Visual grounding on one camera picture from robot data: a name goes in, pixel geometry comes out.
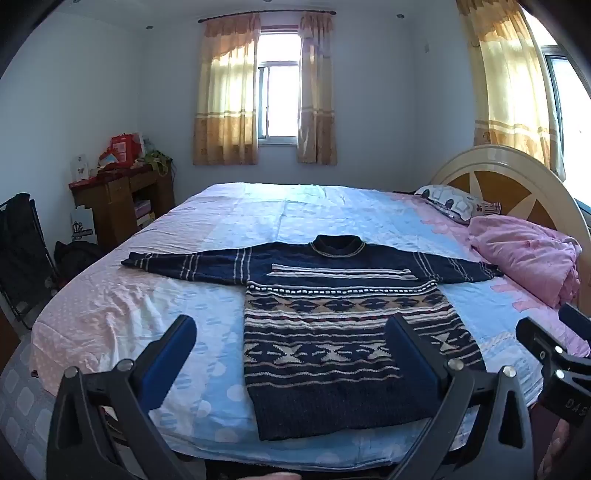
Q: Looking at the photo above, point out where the brown wooden desk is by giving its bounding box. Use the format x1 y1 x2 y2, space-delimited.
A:
69 161 176 252

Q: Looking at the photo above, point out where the white paper bag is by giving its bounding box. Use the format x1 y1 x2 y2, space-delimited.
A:
69 207 99 244

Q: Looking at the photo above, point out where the red gift box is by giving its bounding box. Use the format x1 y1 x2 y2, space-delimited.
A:
110 132 145 165

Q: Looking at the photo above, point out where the pink quilt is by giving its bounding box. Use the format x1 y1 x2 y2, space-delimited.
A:
468 215 583 309

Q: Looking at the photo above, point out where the bed with pastel dotted sheet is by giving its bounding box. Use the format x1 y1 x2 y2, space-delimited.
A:
0 182 591 469

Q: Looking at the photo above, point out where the cream and orange headboard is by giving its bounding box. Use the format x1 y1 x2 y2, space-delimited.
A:
429 144 591 264

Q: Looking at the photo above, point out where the large side window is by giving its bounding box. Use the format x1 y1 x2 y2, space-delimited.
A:
539 44 591 210

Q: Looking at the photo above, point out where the small window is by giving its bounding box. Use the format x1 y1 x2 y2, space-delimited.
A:
256 31 302 145

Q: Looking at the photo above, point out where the white patterned pillow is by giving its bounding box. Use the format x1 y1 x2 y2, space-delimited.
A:
414 184 502 225

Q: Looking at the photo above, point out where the dark curtain rod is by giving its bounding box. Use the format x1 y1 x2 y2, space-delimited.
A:
198 8 336 24

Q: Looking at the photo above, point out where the navy patterned knit sweater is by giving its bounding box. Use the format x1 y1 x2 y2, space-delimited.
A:
121 234 505 441

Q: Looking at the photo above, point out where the black folding chair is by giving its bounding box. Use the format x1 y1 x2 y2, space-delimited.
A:
0 192 60 331

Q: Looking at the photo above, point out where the black bag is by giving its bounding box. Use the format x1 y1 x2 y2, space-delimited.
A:
54 239 106 283

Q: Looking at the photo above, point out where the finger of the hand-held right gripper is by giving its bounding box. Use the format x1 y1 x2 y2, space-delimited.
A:
558 303 591 345
515 317 572 371

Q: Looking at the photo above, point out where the person's right hand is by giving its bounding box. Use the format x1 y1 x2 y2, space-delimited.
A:
542 422 578 480

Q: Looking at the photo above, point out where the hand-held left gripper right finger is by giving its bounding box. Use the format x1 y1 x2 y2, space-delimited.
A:
385 315 534 480

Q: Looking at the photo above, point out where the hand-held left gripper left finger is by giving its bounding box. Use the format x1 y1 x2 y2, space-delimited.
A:
46 315 218 480

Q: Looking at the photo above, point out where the large yellow orange curtain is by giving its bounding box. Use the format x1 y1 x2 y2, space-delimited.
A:
455 0 566 181

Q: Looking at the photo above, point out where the white standing card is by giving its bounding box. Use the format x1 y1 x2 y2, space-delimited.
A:
70 154 91 182

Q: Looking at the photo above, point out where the stack of books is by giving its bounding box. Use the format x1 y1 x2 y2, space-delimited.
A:
133 199 154 227

